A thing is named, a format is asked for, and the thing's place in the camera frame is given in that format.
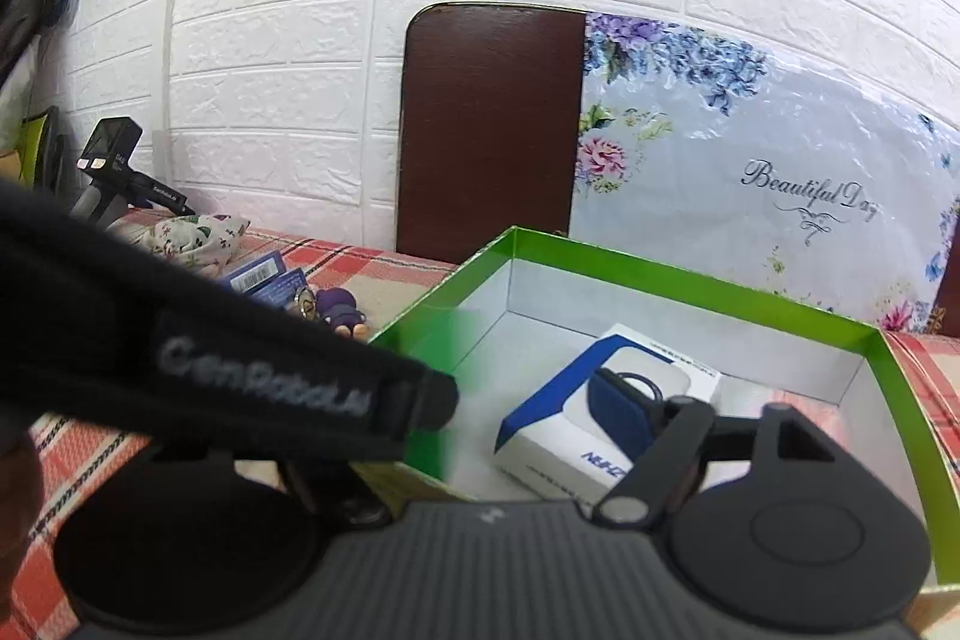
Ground spare hand-held gripper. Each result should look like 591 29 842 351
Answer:
70 117 197 223

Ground purple doll keychain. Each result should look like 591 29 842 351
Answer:
295 286 370 342

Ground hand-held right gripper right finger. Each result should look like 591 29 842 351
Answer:
589 368 837 530

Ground yellow-green flat item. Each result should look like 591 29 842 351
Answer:
21 106 62 187

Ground floral drawstring pouch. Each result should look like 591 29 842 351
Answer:
141 215 252 279

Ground blue card box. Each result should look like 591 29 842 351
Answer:
259 267 308 313
223 250 287 295

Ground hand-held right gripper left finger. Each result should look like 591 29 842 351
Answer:
285 454 395 528

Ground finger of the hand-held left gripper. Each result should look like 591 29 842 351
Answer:
112 227 460 462

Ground white and blue small box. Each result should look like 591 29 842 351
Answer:
491 323 722 510

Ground green cardboard box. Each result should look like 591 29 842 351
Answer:
352 225 960 611

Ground dark brown chair back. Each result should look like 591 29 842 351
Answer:
395 1 587 266

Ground plaid tablecloth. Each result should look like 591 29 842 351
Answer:
0 206 960 640

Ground floral plastic bedding bag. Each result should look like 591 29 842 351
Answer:
568 10 960 335

